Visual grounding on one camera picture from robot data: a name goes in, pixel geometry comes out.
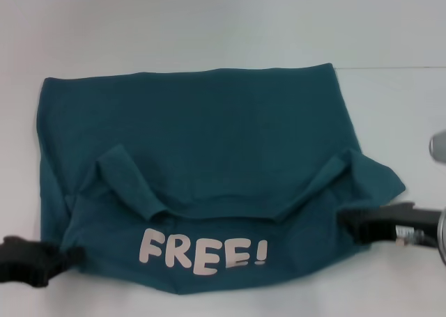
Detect blue t-shirt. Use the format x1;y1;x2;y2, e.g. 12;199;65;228
36;62;407;296

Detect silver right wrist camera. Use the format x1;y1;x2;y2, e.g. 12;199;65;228
428;130;446;164

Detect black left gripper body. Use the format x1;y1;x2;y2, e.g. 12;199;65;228
0;235;61;291

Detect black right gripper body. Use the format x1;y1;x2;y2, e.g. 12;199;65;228
358;201;445;247

